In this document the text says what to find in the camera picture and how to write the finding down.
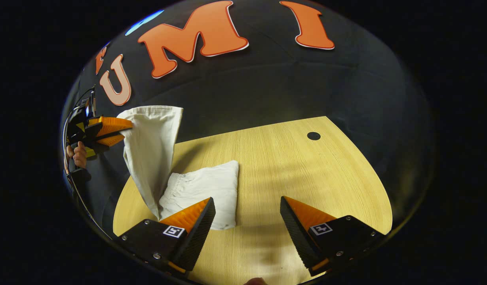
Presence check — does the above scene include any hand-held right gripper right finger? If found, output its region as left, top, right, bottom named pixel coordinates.
left=280, top=196, right=387, bottom=277

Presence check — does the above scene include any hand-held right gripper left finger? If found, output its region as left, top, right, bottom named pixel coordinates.
left=115, top=197, right=217, bottom=276

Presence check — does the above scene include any black backdrop cloth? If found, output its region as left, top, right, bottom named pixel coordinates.
left=61, top=0, right=435, bottom=238

